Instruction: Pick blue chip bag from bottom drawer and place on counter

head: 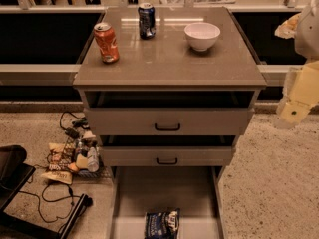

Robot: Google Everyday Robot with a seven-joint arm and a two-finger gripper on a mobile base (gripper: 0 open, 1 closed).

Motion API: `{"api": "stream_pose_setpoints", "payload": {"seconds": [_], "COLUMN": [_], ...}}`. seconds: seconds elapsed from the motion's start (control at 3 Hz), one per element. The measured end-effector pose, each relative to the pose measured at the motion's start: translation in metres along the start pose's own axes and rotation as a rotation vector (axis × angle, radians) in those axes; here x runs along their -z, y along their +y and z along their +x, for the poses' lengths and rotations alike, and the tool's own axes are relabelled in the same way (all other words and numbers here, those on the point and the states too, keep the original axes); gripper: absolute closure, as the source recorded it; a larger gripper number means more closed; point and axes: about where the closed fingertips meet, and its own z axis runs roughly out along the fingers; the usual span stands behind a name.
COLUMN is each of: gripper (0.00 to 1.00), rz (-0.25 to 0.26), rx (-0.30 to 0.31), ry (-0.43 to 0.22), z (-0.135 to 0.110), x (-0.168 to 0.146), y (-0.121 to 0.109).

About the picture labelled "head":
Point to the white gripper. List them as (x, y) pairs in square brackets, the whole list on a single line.
[(308, 34)]

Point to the blue chip bag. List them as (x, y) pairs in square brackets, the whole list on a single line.
[(162, 225)]

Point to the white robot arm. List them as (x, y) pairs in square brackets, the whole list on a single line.
[(306, 39)]

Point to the grey drawer cabinet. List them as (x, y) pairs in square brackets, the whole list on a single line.
[(167, 62)]

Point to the open bottom drawer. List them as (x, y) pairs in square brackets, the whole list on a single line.
[(142, 190)]

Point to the yellow snack bag on floor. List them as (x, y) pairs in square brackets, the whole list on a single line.
[(60, 176)]

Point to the white bowl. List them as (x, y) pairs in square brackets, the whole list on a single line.
[(201, 36)]

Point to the blue soda can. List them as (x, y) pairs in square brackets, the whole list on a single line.
[(147, 20)]

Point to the orange soda can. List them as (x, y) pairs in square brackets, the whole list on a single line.
[(105, 37)]

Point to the clear plastic water bottle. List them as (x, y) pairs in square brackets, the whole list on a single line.
[(93, 160)]

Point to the black power adapter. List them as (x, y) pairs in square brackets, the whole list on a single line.
[(72, 133)]

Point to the top drawer with handle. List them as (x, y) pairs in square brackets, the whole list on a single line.
[(170, 113)]

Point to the drawer with handle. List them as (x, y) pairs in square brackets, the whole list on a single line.
[(167, 150), (170, 113)]

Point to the middle drawer with handle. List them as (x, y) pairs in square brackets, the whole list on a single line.
[(167, 150)]

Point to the wire basket of snacks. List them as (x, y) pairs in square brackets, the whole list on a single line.
[(71, 156)]

